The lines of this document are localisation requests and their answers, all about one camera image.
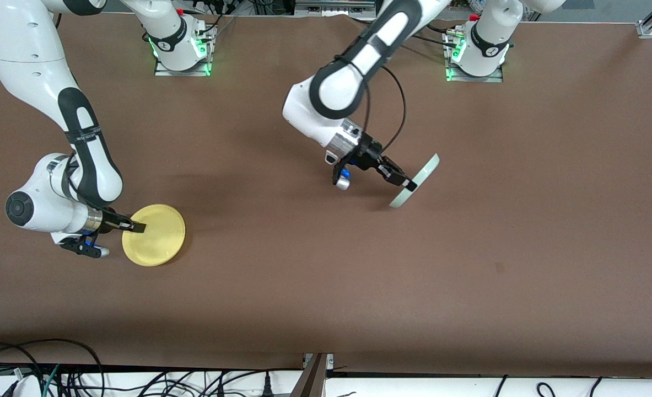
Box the light green round plate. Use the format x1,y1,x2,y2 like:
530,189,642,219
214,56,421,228
389,153,441,209

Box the green cable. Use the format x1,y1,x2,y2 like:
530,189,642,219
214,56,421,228
42,364,61,397

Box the grey metal electronics box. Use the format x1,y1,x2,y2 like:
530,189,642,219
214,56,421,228
294,0,377,16

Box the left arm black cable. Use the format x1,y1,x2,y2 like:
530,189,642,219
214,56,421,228
334,52,407,156

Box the dark post with metal bracket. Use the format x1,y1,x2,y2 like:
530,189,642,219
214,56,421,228
290,353,335,397

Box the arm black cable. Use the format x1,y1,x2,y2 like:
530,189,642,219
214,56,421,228
64,153,118,217
334,52,407,156

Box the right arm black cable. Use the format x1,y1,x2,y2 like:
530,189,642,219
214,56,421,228
64,153,118,217

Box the looping black cable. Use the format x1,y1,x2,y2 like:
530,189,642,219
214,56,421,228
0,338,106,397

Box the yellow round plate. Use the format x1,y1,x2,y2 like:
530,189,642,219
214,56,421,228
122,204,186,267

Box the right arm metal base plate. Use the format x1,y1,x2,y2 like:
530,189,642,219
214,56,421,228
154,25,214,77

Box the black cable on table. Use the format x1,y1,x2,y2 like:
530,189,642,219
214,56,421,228
411,32,449,46

